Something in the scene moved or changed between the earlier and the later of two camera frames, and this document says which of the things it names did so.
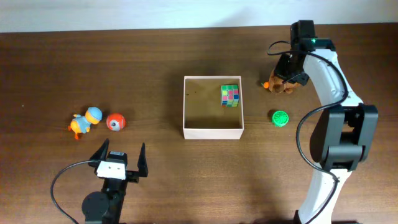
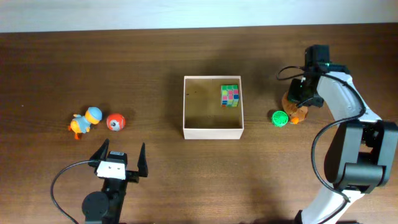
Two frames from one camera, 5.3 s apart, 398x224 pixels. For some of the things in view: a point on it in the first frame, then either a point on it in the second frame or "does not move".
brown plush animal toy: [276, 84] -> [296, 114]
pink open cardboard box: [204, 117] does not move
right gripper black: [279, 71] -> [295, 84]
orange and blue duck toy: [81, 124] does not move
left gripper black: [134, 177] does not move
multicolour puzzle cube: [229, 95] does not move
